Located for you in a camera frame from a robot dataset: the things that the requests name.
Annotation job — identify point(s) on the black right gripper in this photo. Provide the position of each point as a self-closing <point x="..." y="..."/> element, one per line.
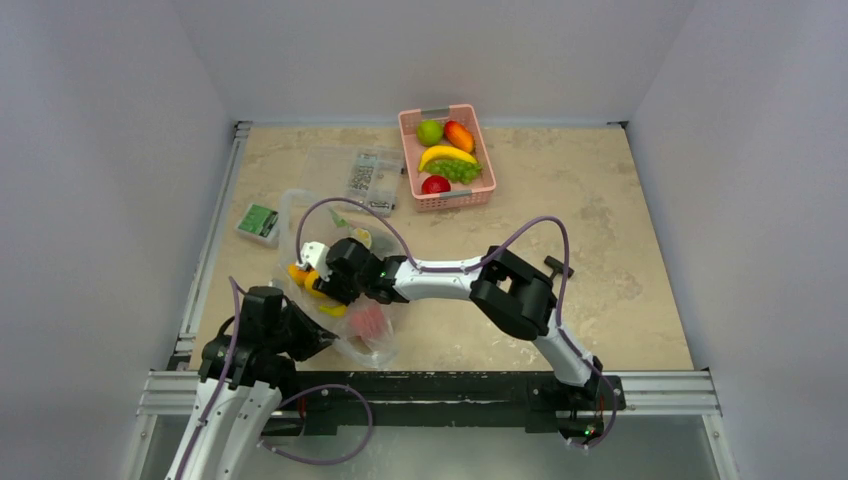
<point x="328" y="282"/>

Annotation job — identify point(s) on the small yellow fake banana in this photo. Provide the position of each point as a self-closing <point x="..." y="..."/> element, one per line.
<point x="336" y="311"/>

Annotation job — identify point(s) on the black T-handle tool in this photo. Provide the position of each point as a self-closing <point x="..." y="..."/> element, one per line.
<point x="558" y="268"/>

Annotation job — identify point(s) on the green fake grapes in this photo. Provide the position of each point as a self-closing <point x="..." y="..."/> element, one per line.
<point x="455" y="171"/>

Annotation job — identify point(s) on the green label small box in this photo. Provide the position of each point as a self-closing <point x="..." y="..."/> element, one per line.
<point x="260" y="225"/>

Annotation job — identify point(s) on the red fake apple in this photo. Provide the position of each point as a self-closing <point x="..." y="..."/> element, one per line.
<point x="435" y="184"/>

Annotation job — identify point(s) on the clear plastic bag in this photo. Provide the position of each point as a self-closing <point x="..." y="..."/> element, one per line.
<point x="327" y="224"/>

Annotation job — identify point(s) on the pink red fake peach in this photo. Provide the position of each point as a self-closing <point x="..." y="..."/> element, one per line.
<point x="369" y="323"/>

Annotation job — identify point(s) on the pink plastic basket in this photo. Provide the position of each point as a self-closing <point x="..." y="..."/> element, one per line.
<point x="478" y="192"/>

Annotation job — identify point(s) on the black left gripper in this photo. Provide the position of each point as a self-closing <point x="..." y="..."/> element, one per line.
<point x="313" y="337"/>

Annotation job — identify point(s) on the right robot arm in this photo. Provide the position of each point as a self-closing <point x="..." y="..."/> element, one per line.
<point x="515" y="296"/>

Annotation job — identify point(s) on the green fake lime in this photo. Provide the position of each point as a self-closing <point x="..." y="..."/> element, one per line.
<point x="429" y="132"/>

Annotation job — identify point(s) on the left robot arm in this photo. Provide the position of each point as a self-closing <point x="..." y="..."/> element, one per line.
<point x="246" y="370"/>

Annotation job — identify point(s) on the red orange fake mango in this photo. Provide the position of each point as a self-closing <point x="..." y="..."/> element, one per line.
<point x="459" y="136"/>

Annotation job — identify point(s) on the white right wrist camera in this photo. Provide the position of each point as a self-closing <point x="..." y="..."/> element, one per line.
<point x="312" y="256"/>

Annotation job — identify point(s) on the orange fake fruit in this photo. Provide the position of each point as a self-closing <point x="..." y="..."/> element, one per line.
<point x="297" y="274"/>

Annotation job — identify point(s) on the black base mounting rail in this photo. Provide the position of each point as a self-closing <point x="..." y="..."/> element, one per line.
<point x="533" y="401"/>

